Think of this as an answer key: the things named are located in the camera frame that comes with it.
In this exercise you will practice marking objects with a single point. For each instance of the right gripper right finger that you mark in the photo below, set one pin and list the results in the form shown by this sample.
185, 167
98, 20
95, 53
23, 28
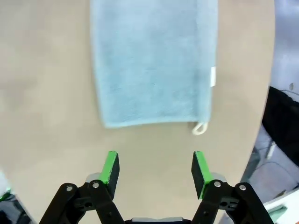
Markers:
201, 170

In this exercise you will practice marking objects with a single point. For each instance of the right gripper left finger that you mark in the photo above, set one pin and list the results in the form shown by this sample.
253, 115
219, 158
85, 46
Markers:
109, 172

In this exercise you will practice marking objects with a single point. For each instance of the light blue towel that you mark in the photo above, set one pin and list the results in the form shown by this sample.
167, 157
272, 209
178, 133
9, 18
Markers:
151, 65

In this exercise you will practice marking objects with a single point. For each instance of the white table with rounded corners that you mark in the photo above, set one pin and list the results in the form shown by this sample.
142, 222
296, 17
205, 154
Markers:
280, 196

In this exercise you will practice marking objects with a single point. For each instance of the person in navy jacket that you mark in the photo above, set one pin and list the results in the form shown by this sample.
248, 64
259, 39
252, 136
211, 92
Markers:
282, 116

